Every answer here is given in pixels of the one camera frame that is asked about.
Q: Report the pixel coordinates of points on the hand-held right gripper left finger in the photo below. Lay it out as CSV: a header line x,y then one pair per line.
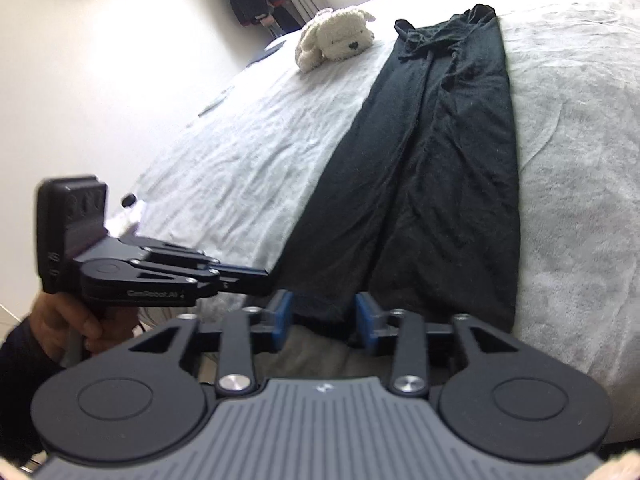
x,y
283,317

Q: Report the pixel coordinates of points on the small dark round thing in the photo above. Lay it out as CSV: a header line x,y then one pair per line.
x,y
129,200

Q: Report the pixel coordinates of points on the white plush dog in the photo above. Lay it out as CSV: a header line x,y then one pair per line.
x,y
335,35

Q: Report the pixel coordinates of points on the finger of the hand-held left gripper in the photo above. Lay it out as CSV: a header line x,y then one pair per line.
x,y
245,280
175,252

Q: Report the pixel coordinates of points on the black phone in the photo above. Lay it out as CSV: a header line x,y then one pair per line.
x,y
212,106

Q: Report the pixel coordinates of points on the black tablet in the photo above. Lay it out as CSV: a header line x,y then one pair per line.
x,y
265,54

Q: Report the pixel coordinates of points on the black T-shirt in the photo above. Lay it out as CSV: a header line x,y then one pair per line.
x,y
440,160

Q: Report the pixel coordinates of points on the person's left hand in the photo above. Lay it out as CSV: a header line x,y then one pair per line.
x,y
60,320

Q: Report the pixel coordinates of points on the person's left forearm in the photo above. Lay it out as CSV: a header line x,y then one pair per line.
x,y
25,385

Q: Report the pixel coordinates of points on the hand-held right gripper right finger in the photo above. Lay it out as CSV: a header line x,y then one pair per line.
x,y
364,320

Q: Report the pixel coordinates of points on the white and purple cloth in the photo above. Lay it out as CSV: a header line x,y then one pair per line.
x,y
125,222

